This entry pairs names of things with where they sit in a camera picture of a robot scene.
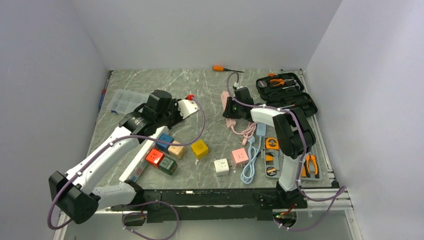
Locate pink power strip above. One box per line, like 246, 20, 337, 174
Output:
220, 91, 236, 128

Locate blue power strip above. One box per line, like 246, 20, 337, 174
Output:
256, 123, 267, 137

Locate clear screw box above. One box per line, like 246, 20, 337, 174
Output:
107, 89, 149, 115

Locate beige cube plug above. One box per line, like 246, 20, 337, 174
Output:
167, 145, 187, 160

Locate pink cube plug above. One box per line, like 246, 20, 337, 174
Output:
231, 148, 249, 167

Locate black tool case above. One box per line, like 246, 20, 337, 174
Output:
256, 72, 318, 118

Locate yellow cube plug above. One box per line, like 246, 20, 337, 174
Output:
190, 139, 209, 160

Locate white cube plug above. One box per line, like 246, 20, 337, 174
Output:
213, 158, 230, 176

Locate light blue cable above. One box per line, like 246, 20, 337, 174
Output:
239, 135, 263, 185

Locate grey tool tray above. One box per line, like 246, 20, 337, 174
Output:
261, 136, 322, 181

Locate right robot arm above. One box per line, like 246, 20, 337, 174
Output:
223, 87, 316, 208

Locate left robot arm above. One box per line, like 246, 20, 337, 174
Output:
47, 89, 204, 230

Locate blue cube plug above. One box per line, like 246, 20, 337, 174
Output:
156, 133, 174, 154

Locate red cube plug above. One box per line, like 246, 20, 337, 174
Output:
145, 148, 165, 169

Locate green cube plug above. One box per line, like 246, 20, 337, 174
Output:
158, 156, 178, 176

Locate orange screwdriver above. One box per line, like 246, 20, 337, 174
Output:
212, 65, 244, 73

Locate blue pen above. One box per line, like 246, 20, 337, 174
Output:
98, 80, 109, 111

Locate orange pliers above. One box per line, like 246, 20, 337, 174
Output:
303, 154, 320, 179

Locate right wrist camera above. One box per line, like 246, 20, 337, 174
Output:
232, 82, 243, 90

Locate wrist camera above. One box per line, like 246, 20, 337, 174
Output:
177, 94, 200, 120
232, 82, 243, 90

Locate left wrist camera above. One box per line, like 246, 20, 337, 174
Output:
177, 94, 200, 120

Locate pink coiled cable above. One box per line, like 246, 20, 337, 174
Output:
229, 121, 258, 147

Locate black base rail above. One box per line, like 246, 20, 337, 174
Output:
110, 187, 308, 223

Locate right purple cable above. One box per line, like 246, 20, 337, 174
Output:
225, 71, 347, 232

